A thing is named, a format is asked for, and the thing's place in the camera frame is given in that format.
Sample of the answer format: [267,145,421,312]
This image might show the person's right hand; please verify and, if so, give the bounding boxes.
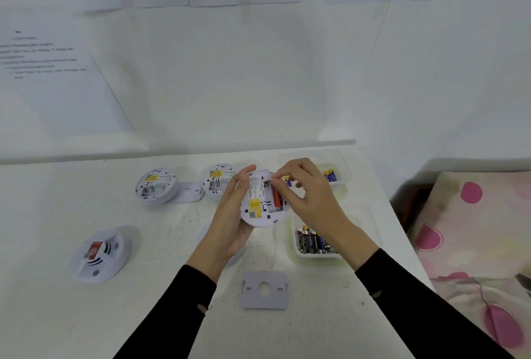
[270,158,353,249]

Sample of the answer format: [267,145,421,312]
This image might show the person's left hand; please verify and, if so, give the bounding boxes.
[186,163,258,285]

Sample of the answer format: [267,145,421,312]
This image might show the white round smoke detector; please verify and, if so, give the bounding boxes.
[134,168,179,207]
[195,223,246,268]
[240,169,291,229]
[68,228,133,285]
[202,163,240,201]

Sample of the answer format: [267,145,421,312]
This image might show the pile of colourful batteries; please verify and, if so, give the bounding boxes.
[283,168,337,188]

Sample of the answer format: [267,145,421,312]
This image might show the heap of dark batteries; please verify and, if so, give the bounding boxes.
[295,226,339,255]

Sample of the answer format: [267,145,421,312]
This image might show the red battery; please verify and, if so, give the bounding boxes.
[272,182,287,211]

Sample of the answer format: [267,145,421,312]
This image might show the mounting plate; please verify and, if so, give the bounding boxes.
[240,270,290,310]
[174,181,206,205]

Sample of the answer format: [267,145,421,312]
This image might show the person's right forearm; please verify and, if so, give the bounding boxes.
[331,223,515,359]

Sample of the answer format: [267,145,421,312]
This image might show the person's left forearm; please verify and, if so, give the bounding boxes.
[114,264,218,359]

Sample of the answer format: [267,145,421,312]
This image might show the clear plastic container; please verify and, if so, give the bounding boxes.
[265,149,352,202]
[288,205,382,268]

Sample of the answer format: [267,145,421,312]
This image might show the pink dotted pillow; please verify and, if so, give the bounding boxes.
[408,171,531,280]

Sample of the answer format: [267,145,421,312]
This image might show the pink dotted bedsheet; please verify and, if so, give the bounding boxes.
[431,275,531,359]

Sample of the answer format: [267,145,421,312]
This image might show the white paper with text lines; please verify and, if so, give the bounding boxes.
[0,8,134,138]

